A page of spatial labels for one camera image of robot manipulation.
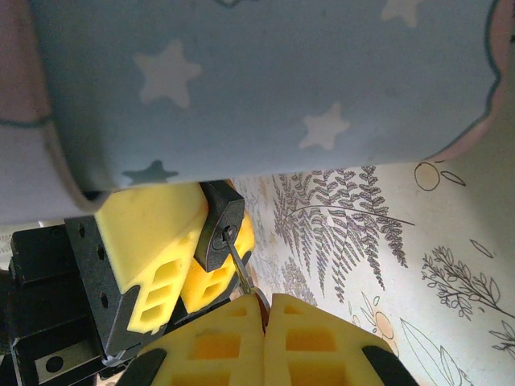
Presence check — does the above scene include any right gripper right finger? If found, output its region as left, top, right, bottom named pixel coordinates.
left=262, top=293, right=418, bottom=386

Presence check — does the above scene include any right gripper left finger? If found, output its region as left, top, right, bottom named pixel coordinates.
left=122, top=294, right=266, bottom=386

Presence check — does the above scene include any small silver key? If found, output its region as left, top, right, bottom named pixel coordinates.
left=224, top=231, right=271, bottom=325

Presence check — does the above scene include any small black padlock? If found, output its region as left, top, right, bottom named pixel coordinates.
left=192, top=180, right=246, bottom=273

